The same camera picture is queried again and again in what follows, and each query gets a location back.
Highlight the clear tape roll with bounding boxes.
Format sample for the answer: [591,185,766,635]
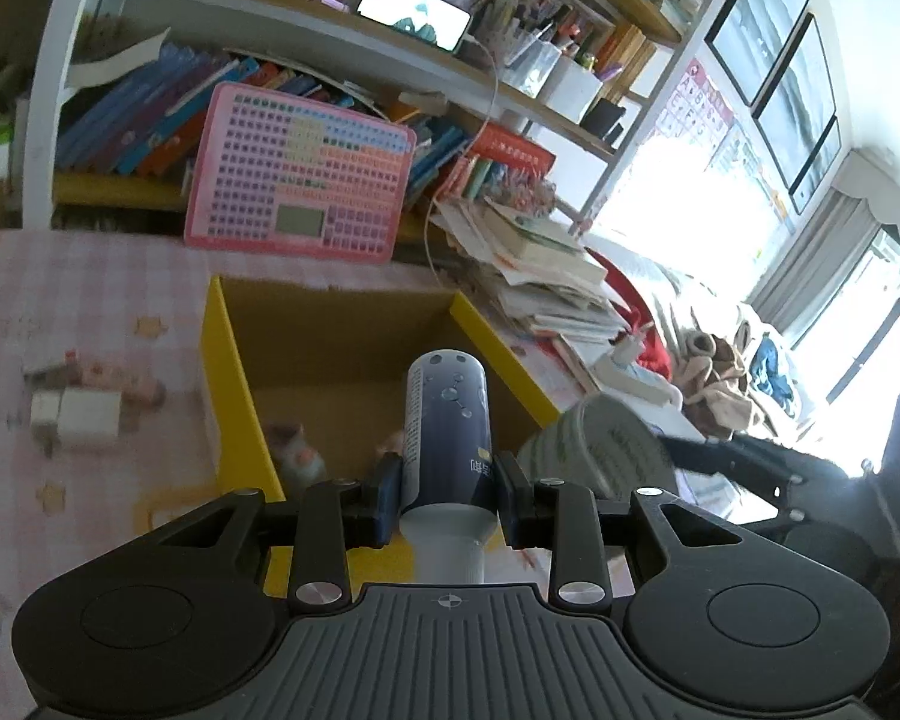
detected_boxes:
[517,394,678,500]

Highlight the dark blue spray bottle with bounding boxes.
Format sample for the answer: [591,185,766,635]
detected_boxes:
[400,348,497,585]

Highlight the pink tube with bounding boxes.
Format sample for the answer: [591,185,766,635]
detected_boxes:
[80,361,165,410]

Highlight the yellow cardboard box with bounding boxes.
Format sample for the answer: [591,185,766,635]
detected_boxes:
[197,273,564,602]

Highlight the red cloth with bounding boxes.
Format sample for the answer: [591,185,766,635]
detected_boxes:
[587,249,673,380]

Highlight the stack of papers and books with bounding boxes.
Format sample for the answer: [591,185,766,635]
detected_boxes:
[437,199,629,343]

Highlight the white power adapter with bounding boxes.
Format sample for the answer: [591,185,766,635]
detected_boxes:
[56,387,123,450]

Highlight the small white cube charger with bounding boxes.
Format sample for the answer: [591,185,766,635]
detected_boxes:
[29,390,63,437]

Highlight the pink keyboard learning board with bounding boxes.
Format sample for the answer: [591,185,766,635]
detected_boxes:
[183,83,416,263]

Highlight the red book box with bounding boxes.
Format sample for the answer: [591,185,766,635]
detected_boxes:
[434,124,556,200]

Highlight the row of blue books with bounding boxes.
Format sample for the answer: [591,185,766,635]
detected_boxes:
[55,43,383,177]

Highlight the smartphone with lit screen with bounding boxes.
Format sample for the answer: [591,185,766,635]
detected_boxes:
[357,0,471,52]

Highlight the white charging cable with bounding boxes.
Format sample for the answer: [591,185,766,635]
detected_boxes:
[419,32,504,291]

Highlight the white bookshelf frame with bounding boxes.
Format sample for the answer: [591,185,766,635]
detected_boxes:
[20,0,728,229]

